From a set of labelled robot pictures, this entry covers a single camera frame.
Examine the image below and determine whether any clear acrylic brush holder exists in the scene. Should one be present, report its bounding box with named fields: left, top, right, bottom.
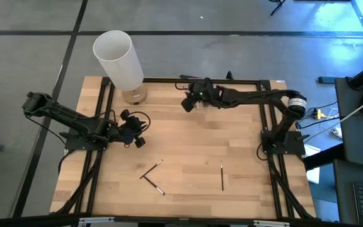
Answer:
left=195, top=100, right=216, bottom=110

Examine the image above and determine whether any thin black-handled makeup brush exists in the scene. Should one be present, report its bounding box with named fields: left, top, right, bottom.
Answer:
left=139, top=159, right=164, bottom=180
left=219, top=160, right=225, bottom=192
left=142, top=175, right=166, bottom=196

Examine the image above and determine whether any silver aluminium bracket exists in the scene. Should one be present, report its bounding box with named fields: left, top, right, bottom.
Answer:
left=78, top=216, right=115, bottom=225
left=253, top=219, right=291, bottom=227

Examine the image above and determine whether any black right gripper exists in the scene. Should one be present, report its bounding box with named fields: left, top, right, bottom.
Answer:
left=180, top=78, right=221, bottom=114

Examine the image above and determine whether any black cable bundle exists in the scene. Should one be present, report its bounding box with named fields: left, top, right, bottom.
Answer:
left=55, top=149, right=104, bottom=215
left=267, top=153, right=315, bottom=221

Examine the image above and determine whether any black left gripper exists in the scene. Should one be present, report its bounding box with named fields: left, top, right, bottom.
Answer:
left=117, top=108, right=147, bottom=149

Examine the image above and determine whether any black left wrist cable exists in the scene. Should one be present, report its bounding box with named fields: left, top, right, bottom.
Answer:
left=127, top=110, right=152, bottom=135

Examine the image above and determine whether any dark grey side desk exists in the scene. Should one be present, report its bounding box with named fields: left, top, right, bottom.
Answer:
left=332, top=159, right=363, bottom=226
left=335, top=77, right=363, bottom=170

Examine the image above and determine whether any black chair base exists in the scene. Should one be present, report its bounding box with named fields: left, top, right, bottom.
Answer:
left=268, top=0, right=287, bottom=16

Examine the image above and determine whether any white paper sheet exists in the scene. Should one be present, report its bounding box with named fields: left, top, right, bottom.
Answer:
left=304, top=143, right=323, bottom=185

